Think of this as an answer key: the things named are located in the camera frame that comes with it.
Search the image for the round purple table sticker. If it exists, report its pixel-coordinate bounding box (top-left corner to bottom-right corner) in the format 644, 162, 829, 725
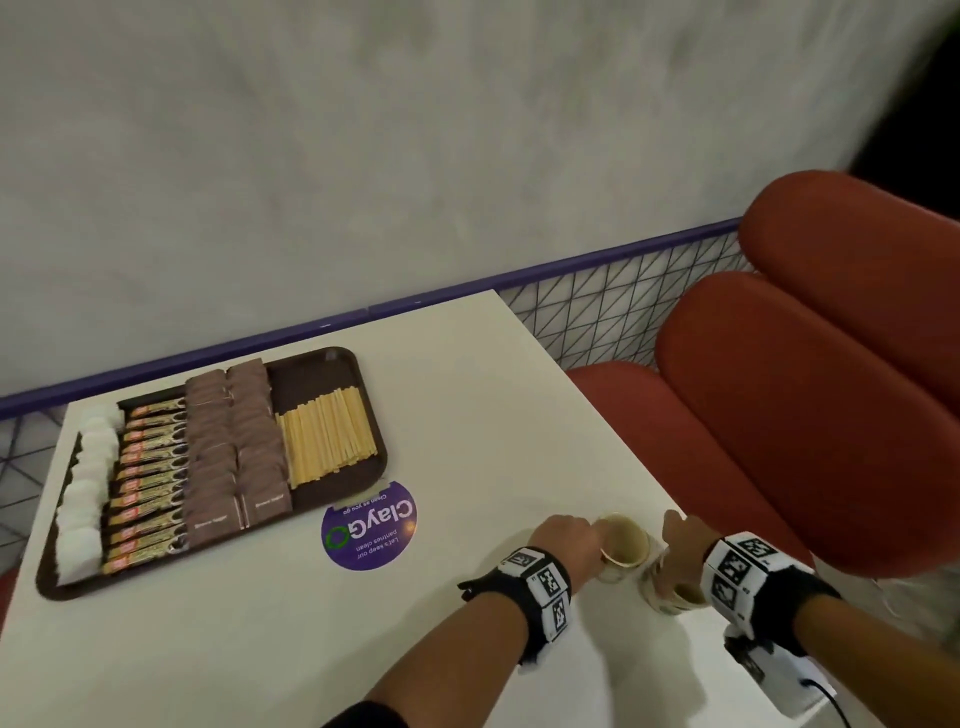
320, 479, 419, 573

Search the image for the person's right hand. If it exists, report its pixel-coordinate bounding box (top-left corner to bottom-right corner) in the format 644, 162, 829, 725
659, 509, 725, 594

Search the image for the person's left hand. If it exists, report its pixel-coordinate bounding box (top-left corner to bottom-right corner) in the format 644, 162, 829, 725
528, 513, 613, 594

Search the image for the brown plastic tray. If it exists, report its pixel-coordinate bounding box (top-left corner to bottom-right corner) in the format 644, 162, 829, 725
35, 346, 389, 601

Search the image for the person's right forearm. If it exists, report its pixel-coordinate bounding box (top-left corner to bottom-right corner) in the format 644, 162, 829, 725
794, 596, 960, 728

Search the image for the patterned paper cup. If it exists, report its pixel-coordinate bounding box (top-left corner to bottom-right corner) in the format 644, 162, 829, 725
596, 513, 652, 585
641, 547, 710, 618

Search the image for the right wristband with marker tags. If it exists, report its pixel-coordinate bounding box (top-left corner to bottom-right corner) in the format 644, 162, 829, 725
701, 532, 841, 654

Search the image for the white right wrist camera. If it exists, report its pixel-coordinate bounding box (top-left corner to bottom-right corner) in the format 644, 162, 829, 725
723, 626, 838, 718

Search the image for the bundle of wooden stir sticks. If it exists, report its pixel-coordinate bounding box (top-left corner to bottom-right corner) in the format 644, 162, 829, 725
275, 384, 379, 489

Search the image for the row of white sachets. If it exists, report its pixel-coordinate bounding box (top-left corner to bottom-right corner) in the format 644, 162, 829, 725
56, 404, 125, 586

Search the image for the person's left forearm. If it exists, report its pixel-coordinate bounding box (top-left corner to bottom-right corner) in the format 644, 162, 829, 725
367, 592, 530, 728

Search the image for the row of coffee stick packets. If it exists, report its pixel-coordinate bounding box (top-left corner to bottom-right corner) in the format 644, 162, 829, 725
101, 397, 193, 577

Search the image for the person's black shirt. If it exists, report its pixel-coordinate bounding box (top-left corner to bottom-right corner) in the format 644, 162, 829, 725
322, 701, 410, 728

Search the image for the purple mesh railing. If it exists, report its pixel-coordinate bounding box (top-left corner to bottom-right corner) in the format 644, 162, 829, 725
0, 217, 751, 556

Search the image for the black right camera cable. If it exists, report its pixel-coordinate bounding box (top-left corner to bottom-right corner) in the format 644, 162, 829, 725
798, 678, 853, 728

